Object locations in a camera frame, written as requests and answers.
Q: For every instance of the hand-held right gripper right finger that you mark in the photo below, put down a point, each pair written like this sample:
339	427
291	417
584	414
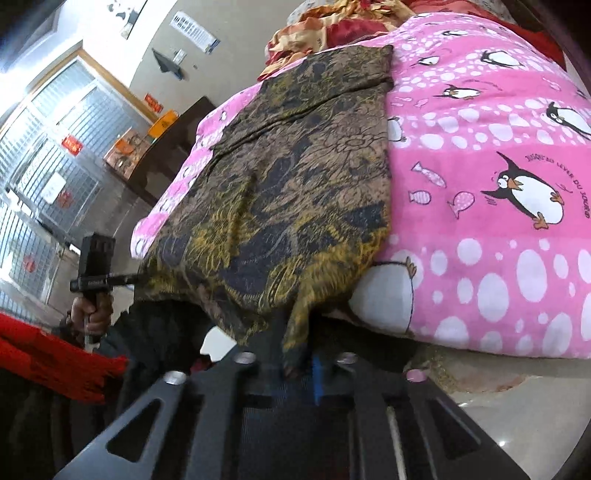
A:
317	383

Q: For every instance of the brown gold floral shirt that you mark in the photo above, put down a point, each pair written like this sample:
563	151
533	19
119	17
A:
300	184

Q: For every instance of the person's left hand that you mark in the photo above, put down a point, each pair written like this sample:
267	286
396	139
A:
99	316

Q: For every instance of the eye chart poster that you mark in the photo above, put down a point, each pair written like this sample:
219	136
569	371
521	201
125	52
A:
196	30

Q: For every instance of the orange box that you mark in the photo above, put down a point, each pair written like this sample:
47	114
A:
163	123

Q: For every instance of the red window sticker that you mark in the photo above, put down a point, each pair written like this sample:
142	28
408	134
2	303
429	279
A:
72	144
63	198
30	263

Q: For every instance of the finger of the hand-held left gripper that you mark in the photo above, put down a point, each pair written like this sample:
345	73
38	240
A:
124	278

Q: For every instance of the black white wall picture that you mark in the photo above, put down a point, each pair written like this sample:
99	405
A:
129	16

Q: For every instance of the dark wooden cabinet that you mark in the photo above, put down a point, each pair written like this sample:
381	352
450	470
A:
180	138

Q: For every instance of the red bed sheet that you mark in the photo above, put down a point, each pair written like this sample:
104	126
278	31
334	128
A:
540	44

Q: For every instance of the brown printed box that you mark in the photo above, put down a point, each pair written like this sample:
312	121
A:
127	152

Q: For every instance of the white paper notice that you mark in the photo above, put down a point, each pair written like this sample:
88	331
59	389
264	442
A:
53	187

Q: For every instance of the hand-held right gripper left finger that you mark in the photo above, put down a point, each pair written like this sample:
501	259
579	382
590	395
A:
217	392

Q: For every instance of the red wall sticker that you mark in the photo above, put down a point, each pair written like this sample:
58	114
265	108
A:
153	103

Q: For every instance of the pink penguin blanket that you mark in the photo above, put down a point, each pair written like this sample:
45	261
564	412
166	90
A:
485	277

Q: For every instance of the red orange floral quilt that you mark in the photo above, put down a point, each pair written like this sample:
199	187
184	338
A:
314	37

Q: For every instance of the grilled window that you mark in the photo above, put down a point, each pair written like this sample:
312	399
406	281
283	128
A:
55	115

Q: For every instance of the white wall switch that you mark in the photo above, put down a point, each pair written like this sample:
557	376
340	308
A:
180	57

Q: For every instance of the person's left forearm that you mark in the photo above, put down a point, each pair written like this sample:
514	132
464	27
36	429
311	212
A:
51	355

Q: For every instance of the dark hanging towel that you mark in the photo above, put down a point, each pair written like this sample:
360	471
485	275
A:
167	64

